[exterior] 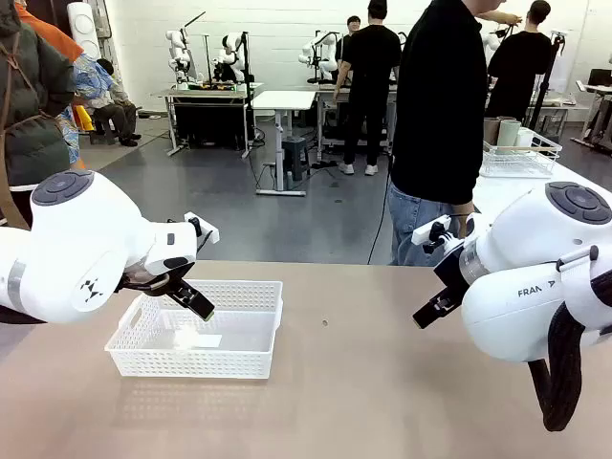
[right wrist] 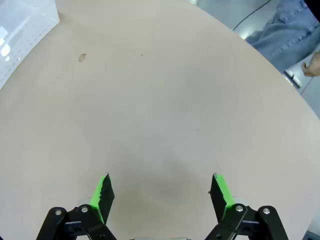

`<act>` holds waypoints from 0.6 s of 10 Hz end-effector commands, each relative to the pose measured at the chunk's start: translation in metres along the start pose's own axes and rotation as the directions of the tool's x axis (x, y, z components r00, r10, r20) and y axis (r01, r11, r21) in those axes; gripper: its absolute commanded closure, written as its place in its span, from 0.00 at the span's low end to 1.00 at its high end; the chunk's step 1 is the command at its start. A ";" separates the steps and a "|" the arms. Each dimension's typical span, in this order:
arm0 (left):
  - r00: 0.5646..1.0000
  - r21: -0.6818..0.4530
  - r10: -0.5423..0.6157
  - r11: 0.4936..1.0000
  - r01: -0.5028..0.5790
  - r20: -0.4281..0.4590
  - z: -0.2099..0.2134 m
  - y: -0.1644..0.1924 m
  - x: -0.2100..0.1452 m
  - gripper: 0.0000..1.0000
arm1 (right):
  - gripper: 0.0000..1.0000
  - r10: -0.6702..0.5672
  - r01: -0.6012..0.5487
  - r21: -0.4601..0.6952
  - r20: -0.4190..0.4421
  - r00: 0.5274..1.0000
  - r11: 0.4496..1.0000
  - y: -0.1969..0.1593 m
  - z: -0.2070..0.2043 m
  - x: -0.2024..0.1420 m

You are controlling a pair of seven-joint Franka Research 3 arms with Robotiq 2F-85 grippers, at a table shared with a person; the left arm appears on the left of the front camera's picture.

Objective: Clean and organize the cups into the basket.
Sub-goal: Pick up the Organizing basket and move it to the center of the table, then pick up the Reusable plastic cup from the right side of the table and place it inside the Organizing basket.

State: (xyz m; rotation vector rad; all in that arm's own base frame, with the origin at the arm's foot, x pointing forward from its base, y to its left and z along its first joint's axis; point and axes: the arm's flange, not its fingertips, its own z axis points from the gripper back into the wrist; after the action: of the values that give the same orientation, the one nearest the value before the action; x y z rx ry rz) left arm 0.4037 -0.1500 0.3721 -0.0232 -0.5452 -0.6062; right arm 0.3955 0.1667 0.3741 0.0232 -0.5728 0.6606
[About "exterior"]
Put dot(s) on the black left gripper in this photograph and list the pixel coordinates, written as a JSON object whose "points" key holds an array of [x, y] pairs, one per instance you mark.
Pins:
{"points": [[143, 282]]}

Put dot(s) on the black tripod stand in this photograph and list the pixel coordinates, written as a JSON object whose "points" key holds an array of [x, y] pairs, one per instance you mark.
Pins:
{"points": [[545, 86]]}

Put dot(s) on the person in black long sleeves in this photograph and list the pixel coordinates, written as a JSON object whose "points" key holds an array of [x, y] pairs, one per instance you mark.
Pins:
{"points": [[518, 62]]}

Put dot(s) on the white perforated plastic basket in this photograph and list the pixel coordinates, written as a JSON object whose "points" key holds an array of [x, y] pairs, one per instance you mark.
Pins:
{"points": [[191, 363]]}

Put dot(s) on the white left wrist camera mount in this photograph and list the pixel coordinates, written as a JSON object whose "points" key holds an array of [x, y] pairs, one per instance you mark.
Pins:
{"points": [[206, 230]]}

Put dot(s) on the person in black shirt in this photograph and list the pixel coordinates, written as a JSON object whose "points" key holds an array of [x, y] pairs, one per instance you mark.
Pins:
{"points": [[430, 95]]}

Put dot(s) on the thin wooden stick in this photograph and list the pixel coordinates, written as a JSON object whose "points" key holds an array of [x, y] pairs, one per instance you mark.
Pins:
{"points": [[540, 149]]}

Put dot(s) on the black-haired person in background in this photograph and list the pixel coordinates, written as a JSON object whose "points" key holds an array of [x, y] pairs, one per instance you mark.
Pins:
{"points": [[353, 24]]}

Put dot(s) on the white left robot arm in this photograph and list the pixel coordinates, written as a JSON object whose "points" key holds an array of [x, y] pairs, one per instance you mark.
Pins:
{"points": [[72, 248]]}

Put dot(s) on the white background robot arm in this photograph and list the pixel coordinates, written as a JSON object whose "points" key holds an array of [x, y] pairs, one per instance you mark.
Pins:
{"points": [[311, 52], [229, 48], [490, 45], [178, 52], [400, 38]]}

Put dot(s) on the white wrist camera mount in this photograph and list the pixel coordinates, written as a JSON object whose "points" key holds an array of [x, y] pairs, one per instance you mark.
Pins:
{"points": [[206, 230], [425, 232]]}

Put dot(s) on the pale beige plastic cup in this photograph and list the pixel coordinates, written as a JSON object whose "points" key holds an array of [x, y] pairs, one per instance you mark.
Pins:
{"points": [[508, 136]]}

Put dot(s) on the grey workbench with black panel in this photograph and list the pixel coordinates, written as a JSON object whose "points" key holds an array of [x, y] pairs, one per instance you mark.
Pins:
{"points": [[205, 119]]}

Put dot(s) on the bare outstretched forearm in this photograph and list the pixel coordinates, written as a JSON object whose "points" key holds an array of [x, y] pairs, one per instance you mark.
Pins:
{"points": [[502, 16]]}

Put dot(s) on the mannequin in green jacket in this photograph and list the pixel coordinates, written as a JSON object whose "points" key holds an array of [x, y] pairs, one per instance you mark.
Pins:
{"points": [[28, 95]]}

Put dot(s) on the white height-adjustable desk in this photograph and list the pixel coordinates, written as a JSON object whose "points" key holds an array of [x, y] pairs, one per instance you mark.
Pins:
{"points": [[282, 100]]}

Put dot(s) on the person's right hand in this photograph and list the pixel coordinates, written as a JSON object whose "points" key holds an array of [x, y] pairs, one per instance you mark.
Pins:
{"points": [[463, 212]]}

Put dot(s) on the white plastic cup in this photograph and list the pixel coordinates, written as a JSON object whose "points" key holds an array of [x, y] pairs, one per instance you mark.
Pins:
{"points": [[524, 138]]}

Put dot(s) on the grey metal workbench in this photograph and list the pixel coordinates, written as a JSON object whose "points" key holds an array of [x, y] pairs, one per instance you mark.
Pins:
{"points": [[330, 95]]}

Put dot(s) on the brown plastic cup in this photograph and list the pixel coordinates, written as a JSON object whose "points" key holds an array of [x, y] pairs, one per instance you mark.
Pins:
{"points": [[508, 118]]}

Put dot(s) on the white tower fan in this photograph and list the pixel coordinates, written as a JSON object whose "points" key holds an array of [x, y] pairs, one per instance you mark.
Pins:
{"points": [[83, 24]]}

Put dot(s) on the grey plastic stool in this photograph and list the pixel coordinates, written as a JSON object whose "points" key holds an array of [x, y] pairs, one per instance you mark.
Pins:
{"points": [[294, 153]]}

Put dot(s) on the standing person black t-shirt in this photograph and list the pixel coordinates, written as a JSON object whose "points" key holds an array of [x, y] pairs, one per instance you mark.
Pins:
{"points": [[368, 62]]}

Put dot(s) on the white label sticker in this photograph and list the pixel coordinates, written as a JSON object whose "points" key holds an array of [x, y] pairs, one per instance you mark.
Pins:
{"points": [[208, 340]]}

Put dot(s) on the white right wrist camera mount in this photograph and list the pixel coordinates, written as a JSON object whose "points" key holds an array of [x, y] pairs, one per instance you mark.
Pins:
{"points": [[425, 232]]}

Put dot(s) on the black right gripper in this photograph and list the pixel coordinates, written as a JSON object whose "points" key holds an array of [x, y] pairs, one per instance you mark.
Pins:
{"points": [[454, 270]]}

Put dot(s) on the mannequin in orange clothes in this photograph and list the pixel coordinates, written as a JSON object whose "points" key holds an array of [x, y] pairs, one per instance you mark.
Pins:
{"points": [[48, 28]]}

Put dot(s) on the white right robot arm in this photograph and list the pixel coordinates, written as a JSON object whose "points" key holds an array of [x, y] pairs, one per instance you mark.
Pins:
{"points": [[516, 239]]}

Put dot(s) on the seated person patterned shirt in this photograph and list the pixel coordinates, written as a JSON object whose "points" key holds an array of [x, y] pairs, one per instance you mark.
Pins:
{"points": [[110, 115]]}

